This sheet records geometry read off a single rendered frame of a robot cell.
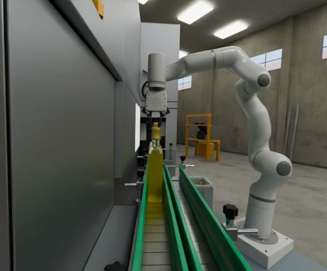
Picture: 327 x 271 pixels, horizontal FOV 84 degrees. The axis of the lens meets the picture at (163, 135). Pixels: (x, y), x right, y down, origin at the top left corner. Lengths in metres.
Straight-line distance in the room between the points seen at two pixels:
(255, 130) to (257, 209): 0.38
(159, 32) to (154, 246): 1.80
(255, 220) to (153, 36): 1.69
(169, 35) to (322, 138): 6.99
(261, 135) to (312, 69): 7.64
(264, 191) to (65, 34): 0.95
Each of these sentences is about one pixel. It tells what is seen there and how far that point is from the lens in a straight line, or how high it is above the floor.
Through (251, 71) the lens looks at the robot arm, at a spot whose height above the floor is 1.58.
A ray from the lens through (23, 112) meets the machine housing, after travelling 0.24.
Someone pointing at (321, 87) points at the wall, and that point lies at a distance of 8.34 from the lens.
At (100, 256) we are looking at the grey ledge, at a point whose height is 1.05.
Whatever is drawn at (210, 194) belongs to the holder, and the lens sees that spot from 1.12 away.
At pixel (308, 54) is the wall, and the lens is 8.75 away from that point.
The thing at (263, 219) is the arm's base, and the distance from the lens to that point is 1.07.
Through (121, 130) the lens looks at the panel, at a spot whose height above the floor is 1.32.
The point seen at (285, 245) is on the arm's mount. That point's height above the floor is 0.80.
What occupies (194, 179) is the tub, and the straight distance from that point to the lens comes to 1.24.
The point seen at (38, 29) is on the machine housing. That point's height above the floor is 1.45.
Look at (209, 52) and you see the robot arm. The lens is 0.93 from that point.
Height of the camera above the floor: 1.35
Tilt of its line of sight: 4 degrees down
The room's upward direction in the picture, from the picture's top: 2 degrees clockwise
